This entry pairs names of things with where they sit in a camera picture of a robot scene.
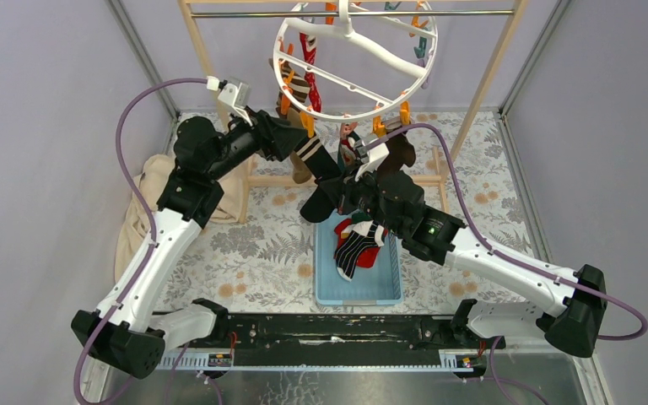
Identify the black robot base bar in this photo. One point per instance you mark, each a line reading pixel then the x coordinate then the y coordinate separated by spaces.
pixel 280 340

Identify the plain red sock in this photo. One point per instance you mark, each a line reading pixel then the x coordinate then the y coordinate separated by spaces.
pixel 363 254

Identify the red patterned sock pair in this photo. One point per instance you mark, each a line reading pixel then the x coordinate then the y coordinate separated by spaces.
pixel 309 48

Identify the beige crumpled cloth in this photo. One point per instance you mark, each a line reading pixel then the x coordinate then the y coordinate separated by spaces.
pixel 151 183

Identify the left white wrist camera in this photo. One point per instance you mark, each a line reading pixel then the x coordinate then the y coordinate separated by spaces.
pixel 233 94

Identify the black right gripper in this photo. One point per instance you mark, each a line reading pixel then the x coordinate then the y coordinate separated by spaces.
pixel 349 187

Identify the dark green sock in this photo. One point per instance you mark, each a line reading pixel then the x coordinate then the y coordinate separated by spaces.
pixel 363 217

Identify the white round clip hanger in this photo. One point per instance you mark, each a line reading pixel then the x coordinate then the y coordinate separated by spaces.
pixel 370 60

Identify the light blue plastic basket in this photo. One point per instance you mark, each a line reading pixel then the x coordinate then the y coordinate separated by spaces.
pixel 355 268

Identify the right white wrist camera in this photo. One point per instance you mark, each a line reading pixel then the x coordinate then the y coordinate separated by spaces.
pixel 370 153

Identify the black sock with beige stripes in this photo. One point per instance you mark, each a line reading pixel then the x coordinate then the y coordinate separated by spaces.
pixel 312 154

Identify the dark brown sock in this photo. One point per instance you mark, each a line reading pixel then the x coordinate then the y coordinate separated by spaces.
pixel 401 152

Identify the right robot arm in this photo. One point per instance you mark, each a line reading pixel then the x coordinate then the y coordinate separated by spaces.
pixel 561 305

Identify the tan brown sock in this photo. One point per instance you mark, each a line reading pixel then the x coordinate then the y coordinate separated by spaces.
pixel 300 90

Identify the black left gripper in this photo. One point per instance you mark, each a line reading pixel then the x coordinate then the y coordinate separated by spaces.
pixel 274 135

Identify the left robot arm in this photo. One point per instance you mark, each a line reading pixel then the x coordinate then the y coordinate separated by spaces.
pixel 123 330

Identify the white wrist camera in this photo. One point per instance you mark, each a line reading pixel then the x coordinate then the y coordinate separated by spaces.
pixel 370 153
pixel 233 94

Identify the dark teal sock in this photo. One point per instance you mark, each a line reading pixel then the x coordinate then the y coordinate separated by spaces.
pixel 346 155

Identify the black striped sock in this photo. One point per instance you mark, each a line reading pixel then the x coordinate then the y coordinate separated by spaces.
pixel 357 248

